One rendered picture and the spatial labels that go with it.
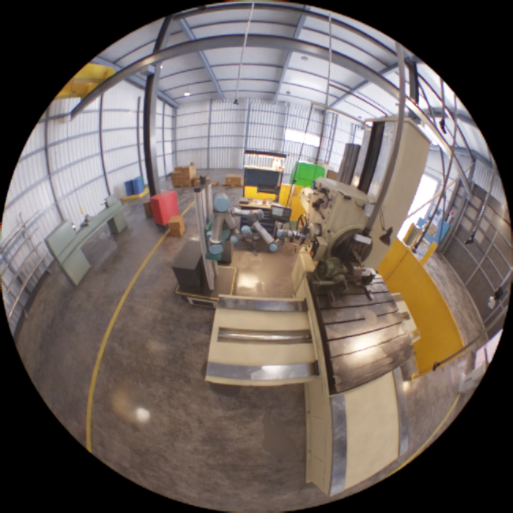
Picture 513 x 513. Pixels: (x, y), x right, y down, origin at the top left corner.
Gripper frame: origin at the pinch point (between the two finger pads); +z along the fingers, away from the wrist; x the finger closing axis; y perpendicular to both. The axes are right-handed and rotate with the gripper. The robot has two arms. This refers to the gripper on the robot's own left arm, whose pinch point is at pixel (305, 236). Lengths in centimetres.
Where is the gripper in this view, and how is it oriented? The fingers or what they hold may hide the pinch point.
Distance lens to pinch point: 168.8
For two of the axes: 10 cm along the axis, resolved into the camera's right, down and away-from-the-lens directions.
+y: 0.9, -8.4, -5.4
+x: 0.0, -5.4, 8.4
